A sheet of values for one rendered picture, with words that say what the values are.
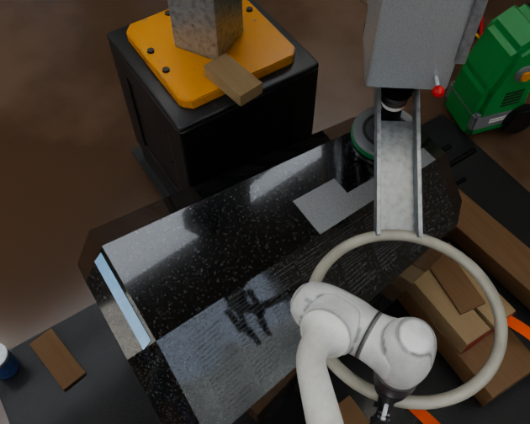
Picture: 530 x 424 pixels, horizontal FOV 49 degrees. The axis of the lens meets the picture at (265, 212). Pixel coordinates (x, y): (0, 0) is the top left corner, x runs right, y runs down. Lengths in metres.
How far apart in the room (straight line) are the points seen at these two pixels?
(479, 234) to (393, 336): 1.59
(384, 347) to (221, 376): 0.64
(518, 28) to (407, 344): 2.03
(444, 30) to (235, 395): 1.09
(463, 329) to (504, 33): 1.35
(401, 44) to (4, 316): 1.91
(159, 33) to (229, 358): 1.28
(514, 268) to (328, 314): 1.59
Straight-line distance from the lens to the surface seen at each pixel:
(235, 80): 2.06
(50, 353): 2.51
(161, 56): 2.25
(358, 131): 1.89
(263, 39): 2.28
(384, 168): 1.69
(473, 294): 2.35
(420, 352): 1.10
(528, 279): 2.61
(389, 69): 1.59
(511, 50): 2.87
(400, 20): 1.49
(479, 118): 3.03
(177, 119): 2.07
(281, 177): 1.79
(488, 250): 2.62
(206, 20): 2.10
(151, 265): 1.66
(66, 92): 3.36
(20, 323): 2.64
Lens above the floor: 2.25
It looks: 57 degrees down
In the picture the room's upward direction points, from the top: straight up
